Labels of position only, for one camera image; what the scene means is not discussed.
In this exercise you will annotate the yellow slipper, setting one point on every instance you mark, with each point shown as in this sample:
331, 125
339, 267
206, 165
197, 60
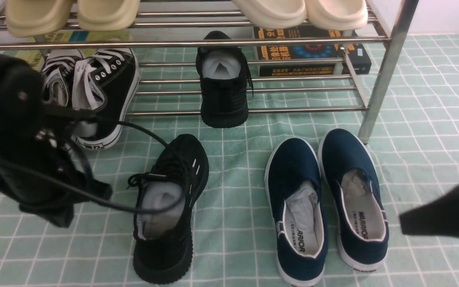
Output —
106, 15
30, 18

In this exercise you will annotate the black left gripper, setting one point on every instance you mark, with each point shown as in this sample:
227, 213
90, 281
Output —
48, 175

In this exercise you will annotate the left yellow slipper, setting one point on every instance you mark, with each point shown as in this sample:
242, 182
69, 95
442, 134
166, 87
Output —
30, 18

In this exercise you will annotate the black knit sneaker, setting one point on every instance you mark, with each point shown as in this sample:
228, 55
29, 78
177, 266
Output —
163, 242
224, 78

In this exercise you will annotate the right navy slip-on shoe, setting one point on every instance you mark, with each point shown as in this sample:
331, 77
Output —
362, 226

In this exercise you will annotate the right yellow slipper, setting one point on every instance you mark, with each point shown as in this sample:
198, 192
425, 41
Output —
106, 15

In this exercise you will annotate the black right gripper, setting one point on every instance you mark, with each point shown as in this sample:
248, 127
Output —
437, 218

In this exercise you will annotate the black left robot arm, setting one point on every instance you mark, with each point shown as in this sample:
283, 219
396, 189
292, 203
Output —
22, 110

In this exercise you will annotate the navy slip-on shoe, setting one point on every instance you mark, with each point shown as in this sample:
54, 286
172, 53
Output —
293, 186
362, 226

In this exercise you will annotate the black canvas sneaker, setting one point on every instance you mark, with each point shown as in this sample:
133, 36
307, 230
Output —
58, 71
105, 83

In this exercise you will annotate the steel shoe rack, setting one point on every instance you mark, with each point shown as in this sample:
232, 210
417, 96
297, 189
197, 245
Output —
370, 106

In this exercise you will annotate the left cream slipper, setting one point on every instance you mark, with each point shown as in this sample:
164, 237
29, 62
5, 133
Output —
273, 14

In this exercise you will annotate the left navy slip-on shoe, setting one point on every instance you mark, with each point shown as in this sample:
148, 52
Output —
293, 186

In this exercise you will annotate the right cream slipper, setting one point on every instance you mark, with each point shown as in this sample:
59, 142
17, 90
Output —
337, 14

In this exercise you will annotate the cream slipper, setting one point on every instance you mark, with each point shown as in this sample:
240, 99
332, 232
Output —
337, 14
273, 14

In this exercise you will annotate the yellow and blue book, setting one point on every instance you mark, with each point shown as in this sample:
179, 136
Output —
35, 59

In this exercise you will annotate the black book with orange text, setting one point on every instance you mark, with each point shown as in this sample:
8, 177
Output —
313, 52

